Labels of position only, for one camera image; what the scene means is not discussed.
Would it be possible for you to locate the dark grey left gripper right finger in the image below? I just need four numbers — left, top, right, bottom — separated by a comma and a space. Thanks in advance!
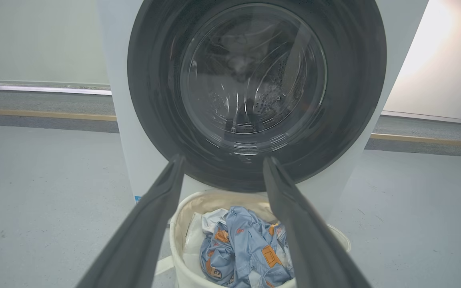
263, 156, 372, 288

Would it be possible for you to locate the round dark glass washer door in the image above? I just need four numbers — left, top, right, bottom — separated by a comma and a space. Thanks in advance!
127, 0, 387, 193

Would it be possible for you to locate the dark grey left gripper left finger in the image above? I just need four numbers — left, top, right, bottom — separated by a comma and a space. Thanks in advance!
75, 154, 186, 288

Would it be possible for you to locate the white cloth bundle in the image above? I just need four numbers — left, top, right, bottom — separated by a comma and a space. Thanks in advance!
182, 208, 231, 277

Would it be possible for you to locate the silver wall rail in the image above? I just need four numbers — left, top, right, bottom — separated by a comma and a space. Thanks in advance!
0, 82, 112, 96

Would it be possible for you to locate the blue orange patterned garment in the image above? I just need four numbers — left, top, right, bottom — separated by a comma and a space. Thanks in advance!
200, 206, 295, 288

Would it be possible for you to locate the cream canvas laundry basket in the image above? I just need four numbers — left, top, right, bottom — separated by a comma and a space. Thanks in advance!
154, 190, 352, 288

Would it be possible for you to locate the white washing machine body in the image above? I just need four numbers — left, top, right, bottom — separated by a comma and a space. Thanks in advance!
96, 0, 429, 224

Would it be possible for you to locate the perforated steel washer drum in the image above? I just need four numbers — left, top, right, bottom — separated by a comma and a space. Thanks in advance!
188, 12, 321, 138

